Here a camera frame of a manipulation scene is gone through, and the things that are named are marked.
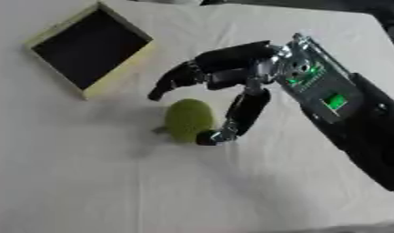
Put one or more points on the green toy fruit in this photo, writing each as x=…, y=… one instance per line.
x=188, y=120

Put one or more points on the tan box with black inside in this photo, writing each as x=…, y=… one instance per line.
x=91, y=48

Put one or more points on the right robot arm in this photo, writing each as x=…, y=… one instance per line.
x=332, y=100

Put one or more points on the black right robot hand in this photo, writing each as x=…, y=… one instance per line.
x=234, y=57

